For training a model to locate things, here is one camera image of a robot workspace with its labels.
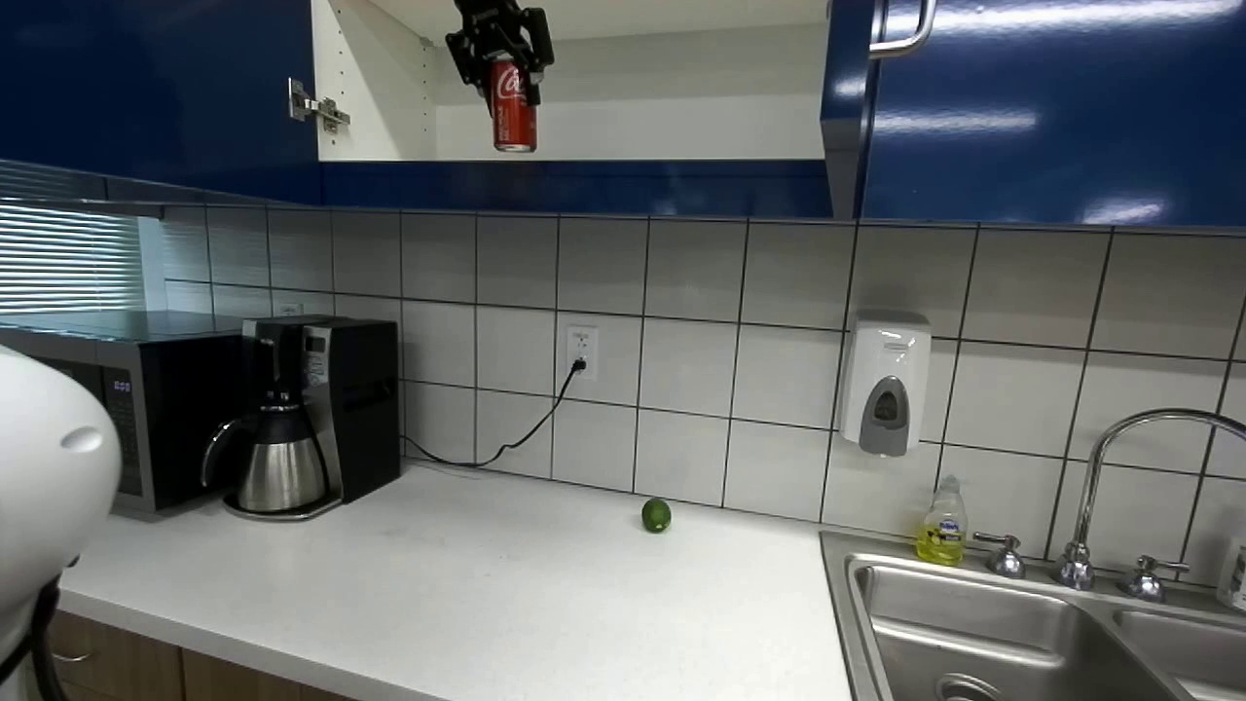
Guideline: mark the stainless steel double sink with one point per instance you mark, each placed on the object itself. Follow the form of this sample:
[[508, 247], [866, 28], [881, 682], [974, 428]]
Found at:
[[986, 626]]

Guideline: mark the green lime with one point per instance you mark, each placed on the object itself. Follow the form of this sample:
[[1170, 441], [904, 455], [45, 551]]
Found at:
[[655, 517]]

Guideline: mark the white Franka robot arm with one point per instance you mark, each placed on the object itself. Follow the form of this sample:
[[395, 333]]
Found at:
[[45, 480]]

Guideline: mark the black coffee maker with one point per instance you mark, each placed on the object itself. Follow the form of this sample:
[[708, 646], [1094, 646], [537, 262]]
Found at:
[[358, 405]]

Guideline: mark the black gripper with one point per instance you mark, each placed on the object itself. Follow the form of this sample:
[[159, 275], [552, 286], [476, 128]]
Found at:
[[493, 25]]

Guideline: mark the white wall soap dispenser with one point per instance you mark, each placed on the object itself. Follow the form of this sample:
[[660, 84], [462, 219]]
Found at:
[[886, 375]]

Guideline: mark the black microwave oven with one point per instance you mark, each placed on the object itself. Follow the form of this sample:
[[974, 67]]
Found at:
[[171, 416]]

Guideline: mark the chrome gooseneck faucet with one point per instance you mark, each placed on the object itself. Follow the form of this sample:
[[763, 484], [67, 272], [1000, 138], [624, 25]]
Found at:
[[1103, 450]]

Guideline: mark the steel coffee carafe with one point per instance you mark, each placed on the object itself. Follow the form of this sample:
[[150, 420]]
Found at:
[[280, 469]]

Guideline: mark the red soda can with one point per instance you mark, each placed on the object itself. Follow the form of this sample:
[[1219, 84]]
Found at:
[[517, 112]]

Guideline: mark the yellow dish soap bottle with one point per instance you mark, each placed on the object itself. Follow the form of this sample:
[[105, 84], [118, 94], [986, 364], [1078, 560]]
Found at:
[[943, 533]]

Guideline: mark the white wall outlet with plug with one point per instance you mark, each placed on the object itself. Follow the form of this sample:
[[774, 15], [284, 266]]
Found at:
[[582, 346]]

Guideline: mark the wooden lower cabinet drawers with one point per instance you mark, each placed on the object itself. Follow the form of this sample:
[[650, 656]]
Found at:
[[129, 665]]

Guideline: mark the metal cupboard door hinge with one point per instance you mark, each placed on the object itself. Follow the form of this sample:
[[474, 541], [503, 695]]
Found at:
[[317, 106]]

